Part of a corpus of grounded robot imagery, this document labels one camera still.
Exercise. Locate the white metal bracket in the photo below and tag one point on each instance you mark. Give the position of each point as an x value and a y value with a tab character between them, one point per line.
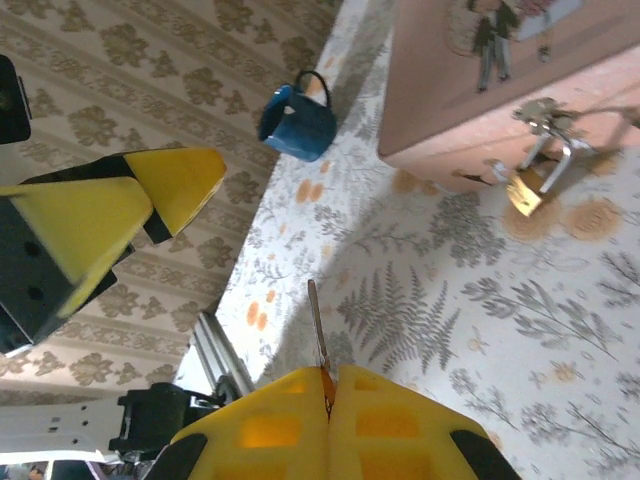
55	425

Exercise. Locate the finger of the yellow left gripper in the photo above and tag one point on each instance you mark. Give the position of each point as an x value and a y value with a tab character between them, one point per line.
180	185
65	235

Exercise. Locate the brass padlock with steel shackle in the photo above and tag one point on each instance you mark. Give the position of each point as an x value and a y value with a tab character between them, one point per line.
524	195

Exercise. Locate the metal box hasp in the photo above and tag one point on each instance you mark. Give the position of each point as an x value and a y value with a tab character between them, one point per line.
497	171

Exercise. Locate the floral patterned tablecloth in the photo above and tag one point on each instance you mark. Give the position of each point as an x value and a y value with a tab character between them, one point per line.
450	310

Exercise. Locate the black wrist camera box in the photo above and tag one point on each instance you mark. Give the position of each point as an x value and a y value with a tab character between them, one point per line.
12	105

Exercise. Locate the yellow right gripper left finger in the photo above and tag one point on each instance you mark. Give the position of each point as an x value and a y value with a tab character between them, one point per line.
280	430

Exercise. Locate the aluminium frame rail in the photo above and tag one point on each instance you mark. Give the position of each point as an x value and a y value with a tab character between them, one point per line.
220	355

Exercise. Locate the small metal key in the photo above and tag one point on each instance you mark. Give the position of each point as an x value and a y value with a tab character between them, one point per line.
316	320

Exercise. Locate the blue enamel mug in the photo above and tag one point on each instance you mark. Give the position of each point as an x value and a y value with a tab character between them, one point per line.
300	125

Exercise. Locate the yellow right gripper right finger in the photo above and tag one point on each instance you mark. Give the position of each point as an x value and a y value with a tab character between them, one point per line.
390	430

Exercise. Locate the black table clamp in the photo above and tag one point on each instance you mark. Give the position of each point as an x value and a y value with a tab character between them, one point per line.
155	415

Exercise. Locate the pink cartoon print box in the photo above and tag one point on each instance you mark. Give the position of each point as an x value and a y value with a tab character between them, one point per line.
450	115

